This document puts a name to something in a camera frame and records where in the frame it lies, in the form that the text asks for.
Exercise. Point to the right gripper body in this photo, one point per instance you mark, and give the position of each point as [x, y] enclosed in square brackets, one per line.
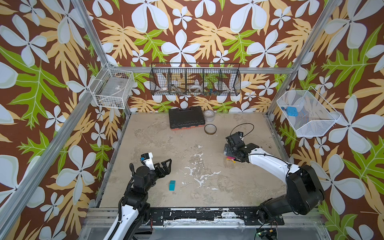
[235, 150]

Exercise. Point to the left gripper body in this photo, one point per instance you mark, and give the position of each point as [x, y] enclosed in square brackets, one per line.
[153, 177]

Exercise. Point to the teal wood block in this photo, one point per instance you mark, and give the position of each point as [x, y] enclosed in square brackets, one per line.
[172, 185]

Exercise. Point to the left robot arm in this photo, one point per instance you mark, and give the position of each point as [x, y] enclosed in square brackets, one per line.
[133, 208]

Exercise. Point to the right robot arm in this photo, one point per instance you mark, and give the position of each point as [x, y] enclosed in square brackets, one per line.
[304, 190]

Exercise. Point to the brown tape roll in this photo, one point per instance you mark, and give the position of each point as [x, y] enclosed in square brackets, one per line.
[210, 129]

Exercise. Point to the black tool case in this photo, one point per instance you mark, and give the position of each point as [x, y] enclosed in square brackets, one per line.
[186, 118]

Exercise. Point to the blue object in basket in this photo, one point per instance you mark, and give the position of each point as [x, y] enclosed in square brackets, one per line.
[292, 111]

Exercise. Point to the white tape roll in basket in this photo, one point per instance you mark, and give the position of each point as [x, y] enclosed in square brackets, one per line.
[195, 89]

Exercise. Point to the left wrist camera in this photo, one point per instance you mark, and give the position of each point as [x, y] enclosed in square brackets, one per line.
[147, 160]

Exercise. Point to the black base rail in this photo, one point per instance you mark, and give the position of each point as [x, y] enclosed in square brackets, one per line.
[157, 216]

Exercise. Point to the white wire basket right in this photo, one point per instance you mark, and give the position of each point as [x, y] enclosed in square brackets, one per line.
[316, 115]

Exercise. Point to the white wire basket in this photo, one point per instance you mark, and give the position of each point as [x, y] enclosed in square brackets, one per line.
[111, 87]
[316, 115]

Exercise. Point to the black wire basket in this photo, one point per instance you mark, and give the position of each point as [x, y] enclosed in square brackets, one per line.
[216, 79]

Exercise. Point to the white wire basket left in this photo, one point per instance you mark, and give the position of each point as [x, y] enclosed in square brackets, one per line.
[111, 87]

